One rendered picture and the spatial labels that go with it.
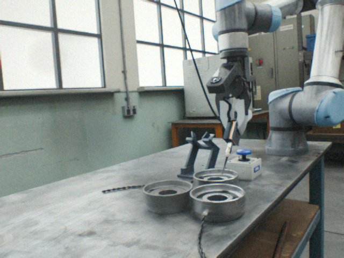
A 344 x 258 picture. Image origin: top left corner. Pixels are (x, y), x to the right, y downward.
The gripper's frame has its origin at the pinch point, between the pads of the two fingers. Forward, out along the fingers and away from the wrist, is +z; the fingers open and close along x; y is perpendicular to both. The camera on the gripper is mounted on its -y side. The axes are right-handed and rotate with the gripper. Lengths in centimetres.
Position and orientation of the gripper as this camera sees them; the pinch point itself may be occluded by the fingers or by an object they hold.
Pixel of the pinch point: (233, 130)
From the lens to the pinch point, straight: 75.1
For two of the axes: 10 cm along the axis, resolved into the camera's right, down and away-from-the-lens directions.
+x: -7.4, -0.1, 6.7
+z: 0.7, 9.9, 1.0
